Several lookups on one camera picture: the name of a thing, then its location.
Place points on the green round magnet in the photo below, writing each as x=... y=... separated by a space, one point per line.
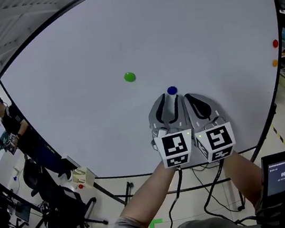
x=129 y=77

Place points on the white whiteboard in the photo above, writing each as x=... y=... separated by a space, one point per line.
x=121 y=47

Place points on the green floor tape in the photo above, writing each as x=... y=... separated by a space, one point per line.
x=156 y=224

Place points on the person's left forearm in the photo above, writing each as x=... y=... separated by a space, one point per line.
x=147 y=193

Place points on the black laptop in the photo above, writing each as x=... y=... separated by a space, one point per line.
x=23 y=212

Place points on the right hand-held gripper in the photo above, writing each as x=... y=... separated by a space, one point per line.
x=219 y=141

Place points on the beige plastic box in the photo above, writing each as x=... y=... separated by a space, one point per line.
x=84 y=177

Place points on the person's right forearm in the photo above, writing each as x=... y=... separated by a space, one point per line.
x=247 y=180

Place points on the blue round magnet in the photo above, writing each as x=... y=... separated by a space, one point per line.
x=172 y=90

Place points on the orange round magnet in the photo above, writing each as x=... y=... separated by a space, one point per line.
x=275 y=63

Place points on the black whiteboard eraser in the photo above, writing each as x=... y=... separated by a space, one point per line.
x=72 y=162

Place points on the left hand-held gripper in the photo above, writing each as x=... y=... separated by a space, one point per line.
x=174 y=148

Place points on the black whiteboard stand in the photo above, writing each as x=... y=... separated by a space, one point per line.
x=127 y=193

